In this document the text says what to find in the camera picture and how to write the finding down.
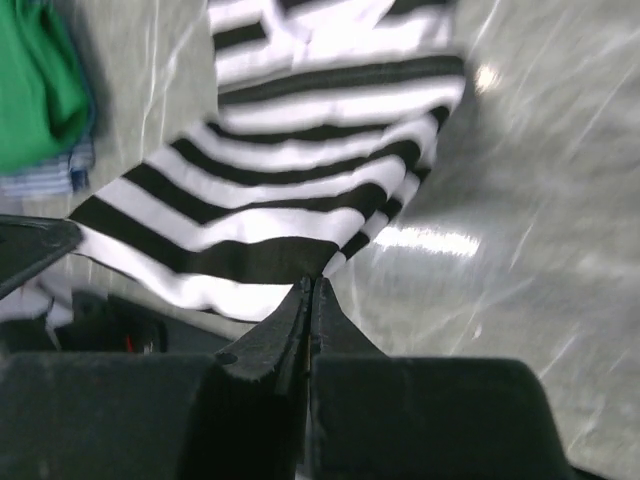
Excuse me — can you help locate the blue white striped tank top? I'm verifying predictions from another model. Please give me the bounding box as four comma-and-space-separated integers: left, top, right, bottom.
1, 134, 95, 199

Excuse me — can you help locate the black white striped tank top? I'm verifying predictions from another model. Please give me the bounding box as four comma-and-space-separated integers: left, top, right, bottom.
71, 1, 466, 322

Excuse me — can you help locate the green tank top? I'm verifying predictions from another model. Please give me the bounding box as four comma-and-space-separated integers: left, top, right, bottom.
1, 1, 92, 174

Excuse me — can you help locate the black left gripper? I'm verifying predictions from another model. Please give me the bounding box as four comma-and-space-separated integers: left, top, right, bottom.
0, 214, 310, 479

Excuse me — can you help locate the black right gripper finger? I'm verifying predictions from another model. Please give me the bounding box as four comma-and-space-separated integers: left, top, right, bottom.
310, 279, 575, 479

